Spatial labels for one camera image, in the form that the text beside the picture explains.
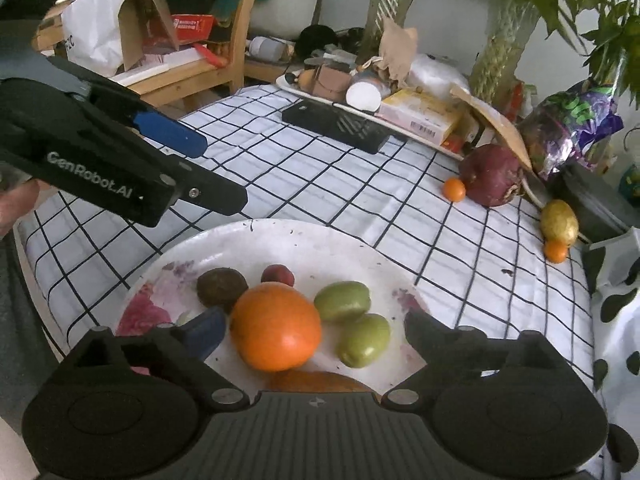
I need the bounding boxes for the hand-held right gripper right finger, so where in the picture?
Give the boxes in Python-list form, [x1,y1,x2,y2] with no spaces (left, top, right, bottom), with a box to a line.
[380,310,571,409]

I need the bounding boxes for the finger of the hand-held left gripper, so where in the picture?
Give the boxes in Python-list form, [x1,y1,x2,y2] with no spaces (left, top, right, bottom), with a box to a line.
[47,57,208,159]
[150,152,249,217]

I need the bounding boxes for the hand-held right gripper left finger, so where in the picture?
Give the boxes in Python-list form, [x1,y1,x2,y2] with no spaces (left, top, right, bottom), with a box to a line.
[62,306,251,409]

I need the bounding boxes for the dark brown passion fruit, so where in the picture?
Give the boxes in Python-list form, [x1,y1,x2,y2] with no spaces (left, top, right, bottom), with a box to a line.
[196,268,249,311]

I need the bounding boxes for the green jujube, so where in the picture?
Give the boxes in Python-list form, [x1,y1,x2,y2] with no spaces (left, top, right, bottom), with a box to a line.
[336,313,391,368]
[313,281,372,324]

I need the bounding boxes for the large orange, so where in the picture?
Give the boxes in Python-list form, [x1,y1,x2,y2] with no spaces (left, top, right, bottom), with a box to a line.
[229,282,322,372]

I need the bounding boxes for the small red plum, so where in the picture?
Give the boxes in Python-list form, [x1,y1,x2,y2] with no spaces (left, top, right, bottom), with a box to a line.
[260,264,296,288]

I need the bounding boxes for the white floral bowl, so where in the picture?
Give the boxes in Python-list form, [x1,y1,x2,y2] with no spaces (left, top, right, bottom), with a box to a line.
[116,219,436,396]

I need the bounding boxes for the brown oval fruit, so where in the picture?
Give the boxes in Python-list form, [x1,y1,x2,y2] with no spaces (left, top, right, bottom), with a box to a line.
[270,370,373,395]

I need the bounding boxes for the person's left hand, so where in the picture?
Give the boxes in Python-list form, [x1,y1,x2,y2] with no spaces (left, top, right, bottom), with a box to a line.
[0,179,41,239]

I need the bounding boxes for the long white box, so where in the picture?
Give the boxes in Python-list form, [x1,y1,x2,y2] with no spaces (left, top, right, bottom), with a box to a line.
[110,47,211,86]

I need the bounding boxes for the red box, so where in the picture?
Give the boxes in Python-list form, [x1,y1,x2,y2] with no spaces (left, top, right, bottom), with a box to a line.
[170,14,216,43]

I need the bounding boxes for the black checked white sheet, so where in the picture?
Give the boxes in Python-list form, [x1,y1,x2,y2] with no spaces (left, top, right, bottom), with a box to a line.
[17,84,601,391]

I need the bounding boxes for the wooden chair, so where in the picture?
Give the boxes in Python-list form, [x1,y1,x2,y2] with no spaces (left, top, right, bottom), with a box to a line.
[35,0,266,108]

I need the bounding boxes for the folded brown cardboard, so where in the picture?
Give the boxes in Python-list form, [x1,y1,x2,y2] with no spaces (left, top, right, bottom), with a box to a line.
[117,0,181,71]

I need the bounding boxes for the white bottle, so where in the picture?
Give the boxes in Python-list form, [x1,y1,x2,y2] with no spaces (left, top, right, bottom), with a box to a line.
[248,36,296,61]

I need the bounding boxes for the long white tray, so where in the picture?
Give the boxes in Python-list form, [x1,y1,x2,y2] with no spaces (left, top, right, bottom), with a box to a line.
[276,72,466,161]

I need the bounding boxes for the large white plastic bag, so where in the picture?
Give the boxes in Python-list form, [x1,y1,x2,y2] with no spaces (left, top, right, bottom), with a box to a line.
[61,0,133,78]

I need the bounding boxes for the brown leather pouch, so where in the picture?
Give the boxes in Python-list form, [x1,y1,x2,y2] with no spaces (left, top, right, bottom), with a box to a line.
[312,65,353,102]

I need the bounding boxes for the black round pouf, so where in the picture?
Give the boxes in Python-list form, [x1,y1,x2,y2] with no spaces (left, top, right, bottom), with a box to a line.
[296,25,338,58]

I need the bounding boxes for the purple root vegetable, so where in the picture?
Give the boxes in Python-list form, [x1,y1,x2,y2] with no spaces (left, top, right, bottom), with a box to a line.
[459,143,543,209]

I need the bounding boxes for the yellow-green mango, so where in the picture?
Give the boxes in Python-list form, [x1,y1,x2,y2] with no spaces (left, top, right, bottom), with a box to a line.
[539,199,580,246]

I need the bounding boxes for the cow print blanket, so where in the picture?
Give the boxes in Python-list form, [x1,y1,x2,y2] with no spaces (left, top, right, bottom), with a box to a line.
[582,227,640,480]

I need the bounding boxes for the black lidded pan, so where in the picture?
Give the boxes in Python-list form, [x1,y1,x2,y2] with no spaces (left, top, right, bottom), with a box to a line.
[547,160,633,243]

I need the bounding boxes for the pale yellow carton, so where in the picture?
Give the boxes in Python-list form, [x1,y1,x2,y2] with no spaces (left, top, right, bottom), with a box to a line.
[380,89,468,146]

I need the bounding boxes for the flat cardboard piece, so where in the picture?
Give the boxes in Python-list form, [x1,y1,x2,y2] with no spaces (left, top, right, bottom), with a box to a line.
[450,85,533,171]

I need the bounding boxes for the crumpled brown paper bag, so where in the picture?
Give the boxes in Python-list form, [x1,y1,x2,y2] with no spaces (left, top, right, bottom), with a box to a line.
[377,17,418,92]

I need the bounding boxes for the woven plant trunk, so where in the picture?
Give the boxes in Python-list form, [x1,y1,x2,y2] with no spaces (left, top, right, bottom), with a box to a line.
[472,0,543,103]
[360,0,426,56]

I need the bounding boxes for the purple foil bag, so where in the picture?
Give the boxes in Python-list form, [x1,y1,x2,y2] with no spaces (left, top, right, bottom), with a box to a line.
[520,80,626,181]

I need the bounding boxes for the red handle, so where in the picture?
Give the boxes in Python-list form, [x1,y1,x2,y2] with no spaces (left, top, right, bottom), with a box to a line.
[195,42,228,68]

